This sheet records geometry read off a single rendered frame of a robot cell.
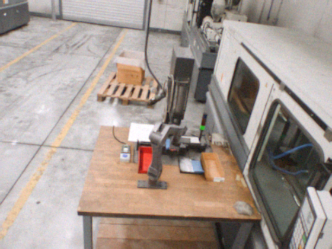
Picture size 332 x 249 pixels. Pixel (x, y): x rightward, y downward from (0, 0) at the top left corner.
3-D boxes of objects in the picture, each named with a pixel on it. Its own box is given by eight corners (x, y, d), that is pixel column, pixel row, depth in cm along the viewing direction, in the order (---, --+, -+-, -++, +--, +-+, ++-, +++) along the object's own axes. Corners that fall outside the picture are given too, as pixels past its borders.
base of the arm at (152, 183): (138, 171, 181) (137, 178, 175) (168, 173, 183) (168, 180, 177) (137, 181, 185) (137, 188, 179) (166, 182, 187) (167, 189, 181)
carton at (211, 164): (206, 181, 194) (208, 173, 190) (200, 160, 215) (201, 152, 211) (223, 182, 195) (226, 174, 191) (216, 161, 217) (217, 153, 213)
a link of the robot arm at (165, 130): (174, 123, 188) (154, 120, 160) (185, 128, 185) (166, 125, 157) (168, 140, 190) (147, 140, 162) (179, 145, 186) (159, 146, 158)
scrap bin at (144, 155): (137, 173, 191) (138, 166, 188) (138, 152, 212) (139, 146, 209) (155, 174, 192) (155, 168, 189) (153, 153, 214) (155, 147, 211)
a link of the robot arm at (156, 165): (153, 168, 184) (156, 129, 164) (162, 172, 181) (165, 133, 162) (148, 174, 179) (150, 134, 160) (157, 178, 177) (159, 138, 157)
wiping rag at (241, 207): (229, 201, 180) (236, 215, 168) (230, 198, 179) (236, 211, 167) (249, 202, 182) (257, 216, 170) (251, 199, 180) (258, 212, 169)
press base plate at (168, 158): (132, 165, 202) (132, 162, 201) (134, 130, 245) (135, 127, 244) (217, 171, 210) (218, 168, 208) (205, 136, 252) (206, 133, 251)
